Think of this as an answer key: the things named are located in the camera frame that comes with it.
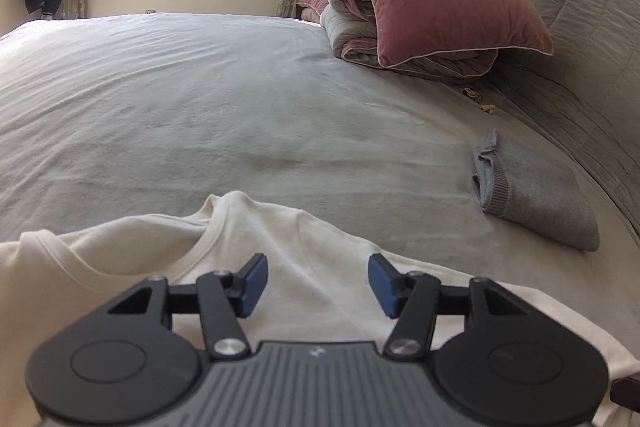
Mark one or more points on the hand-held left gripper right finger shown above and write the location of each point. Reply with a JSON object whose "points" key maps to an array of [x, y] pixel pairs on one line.
{"points": [[382, 284]]}

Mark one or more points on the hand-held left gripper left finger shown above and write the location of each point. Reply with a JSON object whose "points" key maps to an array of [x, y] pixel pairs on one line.
{"points": [[254, 282]]}

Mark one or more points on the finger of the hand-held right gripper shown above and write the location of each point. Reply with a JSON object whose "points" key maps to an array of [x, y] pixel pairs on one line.
{"points": [[627, 392]]}

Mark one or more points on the white long-sleeve shirt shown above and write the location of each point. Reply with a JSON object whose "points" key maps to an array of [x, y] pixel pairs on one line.
{"points": [[310, 267]]}

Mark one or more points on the folded grey sweater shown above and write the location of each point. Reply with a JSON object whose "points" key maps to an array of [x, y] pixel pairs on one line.
{"points": [[540, 197]]}

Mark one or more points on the folded grey quilt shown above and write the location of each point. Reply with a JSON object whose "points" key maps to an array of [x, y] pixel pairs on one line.
{"points": [[350, 22]]}

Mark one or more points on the small pink pillow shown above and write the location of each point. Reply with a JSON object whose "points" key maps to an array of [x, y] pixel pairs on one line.
{"points": [[312, 4]]}

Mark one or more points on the grey quilted headboard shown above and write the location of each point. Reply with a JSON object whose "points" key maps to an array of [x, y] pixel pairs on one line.
{"points": [[575, 32]]}

